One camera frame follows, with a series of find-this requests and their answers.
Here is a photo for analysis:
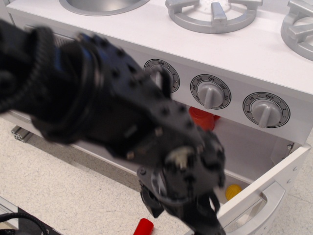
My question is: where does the aluminium extrusion rail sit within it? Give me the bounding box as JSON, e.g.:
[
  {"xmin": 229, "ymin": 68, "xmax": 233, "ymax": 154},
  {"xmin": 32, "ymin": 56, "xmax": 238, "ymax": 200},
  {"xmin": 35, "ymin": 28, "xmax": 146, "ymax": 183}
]
[{"xmin": 11, "ymin": 126, "xmax": 33, "ymax": 143}]

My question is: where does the white toy kitchen cabinet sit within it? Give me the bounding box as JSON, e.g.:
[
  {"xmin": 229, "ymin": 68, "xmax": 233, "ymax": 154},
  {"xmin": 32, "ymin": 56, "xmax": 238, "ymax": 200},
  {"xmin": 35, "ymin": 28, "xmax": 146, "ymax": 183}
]
[{"xmin": 0, "ymin": 0, "xmax": 313, "ymax": 235}]

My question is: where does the grey right control knob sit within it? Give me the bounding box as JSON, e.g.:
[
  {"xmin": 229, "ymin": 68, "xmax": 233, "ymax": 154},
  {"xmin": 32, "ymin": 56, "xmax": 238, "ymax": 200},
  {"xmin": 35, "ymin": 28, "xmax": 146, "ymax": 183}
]
[{"xmin": 243, "ymin": 92, "xmax": 291, "ymax": 128}]

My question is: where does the black braided cable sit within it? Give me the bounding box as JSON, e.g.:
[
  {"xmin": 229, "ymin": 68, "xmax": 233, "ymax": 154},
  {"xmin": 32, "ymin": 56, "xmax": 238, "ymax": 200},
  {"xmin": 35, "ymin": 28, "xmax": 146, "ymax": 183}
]
[{"xmin": 0, "ymin": 212, "xmax": 47, "ymax": 235}]

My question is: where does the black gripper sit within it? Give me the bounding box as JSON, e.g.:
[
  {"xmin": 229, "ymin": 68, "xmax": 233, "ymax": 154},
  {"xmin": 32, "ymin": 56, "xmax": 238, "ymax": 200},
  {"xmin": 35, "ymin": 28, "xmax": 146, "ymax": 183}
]
[{"xmin": 137, "ymin": 167, "xmax": 225, "ymax": 235}]

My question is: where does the grey middle control knob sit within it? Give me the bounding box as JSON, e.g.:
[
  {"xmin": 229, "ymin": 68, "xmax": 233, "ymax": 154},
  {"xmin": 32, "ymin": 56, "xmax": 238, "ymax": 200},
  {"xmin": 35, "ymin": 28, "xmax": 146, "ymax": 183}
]
[{"xmin": 190, "ymin": 74, "xmax": 231, "ymax": 110}]

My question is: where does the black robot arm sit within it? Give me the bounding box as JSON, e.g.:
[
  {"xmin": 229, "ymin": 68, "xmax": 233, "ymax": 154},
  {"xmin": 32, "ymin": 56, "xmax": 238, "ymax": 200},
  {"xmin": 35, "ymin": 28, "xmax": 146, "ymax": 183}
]
[{"xmin": 0, "ymin": 21, "xmax": 225, "ymax": 235}]

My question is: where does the silver centre stove burner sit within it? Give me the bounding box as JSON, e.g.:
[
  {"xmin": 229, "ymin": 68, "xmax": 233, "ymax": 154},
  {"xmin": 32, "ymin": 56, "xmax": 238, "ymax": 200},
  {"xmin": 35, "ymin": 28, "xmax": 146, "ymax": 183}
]
[{"xmin": 165, "ymin": 0, "xmax": 263, "ymax": 34}]

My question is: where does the silver right stove burner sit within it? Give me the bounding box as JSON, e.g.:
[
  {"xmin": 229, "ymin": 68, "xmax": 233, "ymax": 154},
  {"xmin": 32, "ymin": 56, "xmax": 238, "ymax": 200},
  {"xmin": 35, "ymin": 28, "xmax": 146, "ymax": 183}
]
[{"xmin": 281, "ymin": 0, "xmax": 313, "ymax": 60}]

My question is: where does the grey left control knob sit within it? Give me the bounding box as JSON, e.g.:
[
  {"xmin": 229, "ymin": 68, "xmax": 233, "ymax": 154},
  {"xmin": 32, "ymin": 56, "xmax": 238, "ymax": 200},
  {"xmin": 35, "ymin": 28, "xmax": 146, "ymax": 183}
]
[{"xmin": 144, "ymin": 59, "xmax": 180, "ymax": 93}]

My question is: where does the silver stove burner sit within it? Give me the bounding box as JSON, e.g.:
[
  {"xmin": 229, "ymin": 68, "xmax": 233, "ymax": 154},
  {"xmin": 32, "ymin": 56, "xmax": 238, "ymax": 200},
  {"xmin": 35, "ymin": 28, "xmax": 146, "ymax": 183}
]
[
  {"xmin": 281, "ymin": 0, "xmax": 313, "ymax": 60},
  {"xmin": 165, "ymin": 0, "xmax": 263, "ymax": 34}
]

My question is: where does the yellow toy corn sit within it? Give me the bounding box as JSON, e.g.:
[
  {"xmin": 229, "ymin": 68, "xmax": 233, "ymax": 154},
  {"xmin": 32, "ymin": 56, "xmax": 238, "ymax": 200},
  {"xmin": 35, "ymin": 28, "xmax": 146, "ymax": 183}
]
[{"xmin": 225, "ymin": 184, "xmax": 242, "ymax": 201}]

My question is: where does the white oven door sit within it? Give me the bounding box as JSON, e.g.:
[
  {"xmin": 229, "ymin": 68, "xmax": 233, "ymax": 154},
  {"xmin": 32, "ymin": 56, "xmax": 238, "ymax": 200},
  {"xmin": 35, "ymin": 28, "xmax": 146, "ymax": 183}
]
[{"xmin": 218, "ymin": 143, "xmax": 311, "ymax": 235}]

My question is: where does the silver oven door handle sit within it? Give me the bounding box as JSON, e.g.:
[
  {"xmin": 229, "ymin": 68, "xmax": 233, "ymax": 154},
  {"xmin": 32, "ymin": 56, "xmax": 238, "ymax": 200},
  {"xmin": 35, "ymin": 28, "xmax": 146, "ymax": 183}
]
[{"xmin": 220, "ymin": 181, "xmax": 286, "ymax": 235}]

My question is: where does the orange plastic cup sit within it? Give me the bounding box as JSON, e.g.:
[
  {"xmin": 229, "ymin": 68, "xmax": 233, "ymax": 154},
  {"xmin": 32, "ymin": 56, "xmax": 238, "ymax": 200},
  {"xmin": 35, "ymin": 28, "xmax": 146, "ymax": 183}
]
[{"xmin": 188, "ymin": 107, "xmax": 221, "ymax": 131}]

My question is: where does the silver sink basin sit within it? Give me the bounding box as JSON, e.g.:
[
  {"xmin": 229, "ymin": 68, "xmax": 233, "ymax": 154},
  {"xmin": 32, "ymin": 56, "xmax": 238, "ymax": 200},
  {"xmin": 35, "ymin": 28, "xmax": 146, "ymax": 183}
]
[{"xmin": 59, "ymin": 0, "xmax": 149, "ymax": 16}]

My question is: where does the red cylinder on floor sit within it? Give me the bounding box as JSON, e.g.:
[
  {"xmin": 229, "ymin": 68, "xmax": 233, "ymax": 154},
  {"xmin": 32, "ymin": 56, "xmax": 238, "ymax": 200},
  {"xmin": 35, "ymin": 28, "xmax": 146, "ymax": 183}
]
[{"xmin": 133, "ymin": 218, "xmax": 154, "ymax": 235}]

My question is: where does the grey control knob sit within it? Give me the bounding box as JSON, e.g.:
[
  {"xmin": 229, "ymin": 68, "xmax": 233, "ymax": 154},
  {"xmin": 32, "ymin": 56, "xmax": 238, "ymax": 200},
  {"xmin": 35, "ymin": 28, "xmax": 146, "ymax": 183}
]
[
  {"xmin": 243, "ymin": 92, "xmax": 291, "ymax": 128},
  {"xmin": 144, "ymin": 59, "xmax": 180, "ymax": 93},
  {"xmin": 190, "ymin": 74, "xmax": 231, "ymax": 110}
]

